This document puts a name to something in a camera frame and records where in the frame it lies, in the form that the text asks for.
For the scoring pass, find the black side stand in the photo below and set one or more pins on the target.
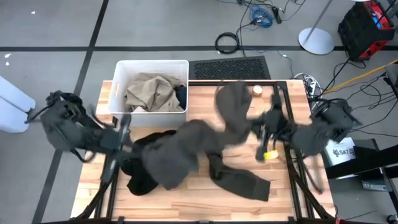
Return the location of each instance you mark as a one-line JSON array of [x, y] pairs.
[[367, 161]]

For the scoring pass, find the dark olive hoodie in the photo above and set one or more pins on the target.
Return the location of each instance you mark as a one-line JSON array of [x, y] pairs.
[[174, 152]]

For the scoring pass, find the white printed box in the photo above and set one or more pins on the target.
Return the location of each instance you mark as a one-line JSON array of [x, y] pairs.
[[342, 152]]

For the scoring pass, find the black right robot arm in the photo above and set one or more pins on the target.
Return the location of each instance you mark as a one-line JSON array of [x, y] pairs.
[[329, 124]]

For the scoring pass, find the black power adapter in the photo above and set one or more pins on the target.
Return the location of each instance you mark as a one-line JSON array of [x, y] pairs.
[[276, 15]]

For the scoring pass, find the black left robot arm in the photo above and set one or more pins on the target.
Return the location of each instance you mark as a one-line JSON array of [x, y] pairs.
[[68, 130]]

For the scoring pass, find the grey round-base stand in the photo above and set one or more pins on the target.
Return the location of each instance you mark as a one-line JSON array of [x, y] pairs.
[[317, 42]]

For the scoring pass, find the tape roll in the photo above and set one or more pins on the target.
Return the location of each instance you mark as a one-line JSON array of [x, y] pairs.
[[257, 90]]

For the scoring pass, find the khaki garment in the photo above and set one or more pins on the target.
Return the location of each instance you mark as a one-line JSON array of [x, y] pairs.
[[152, 93]]

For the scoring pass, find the black floor mat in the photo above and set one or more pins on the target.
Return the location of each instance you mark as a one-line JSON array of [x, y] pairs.
[[236, 67]]

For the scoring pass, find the small black garment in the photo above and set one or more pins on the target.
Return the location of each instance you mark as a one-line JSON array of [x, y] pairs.
[[140, 183]]

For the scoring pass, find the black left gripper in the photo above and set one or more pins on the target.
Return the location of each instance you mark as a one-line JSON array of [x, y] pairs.
[[119, 140]]

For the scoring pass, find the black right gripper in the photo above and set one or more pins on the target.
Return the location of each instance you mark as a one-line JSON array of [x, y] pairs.
[[275, 127]]

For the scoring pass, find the white power strip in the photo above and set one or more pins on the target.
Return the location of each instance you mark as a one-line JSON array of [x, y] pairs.
[[314, 88]]

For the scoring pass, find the white plastic laundry basket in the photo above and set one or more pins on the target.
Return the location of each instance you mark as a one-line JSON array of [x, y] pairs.
[[149, 119]]

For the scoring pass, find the navy garment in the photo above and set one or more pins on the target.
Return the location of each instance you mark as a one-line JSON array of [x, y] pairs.
[[181, 96]]

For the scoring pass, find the white plastic panel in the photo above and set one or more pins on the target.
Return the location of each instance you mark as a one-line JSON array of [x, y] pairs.
[[12, 119], [15, 96]]

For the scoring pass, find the red and black equipment case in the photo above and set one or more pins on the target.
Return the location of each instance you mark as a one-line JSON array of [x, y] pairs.
[[357, 31]]

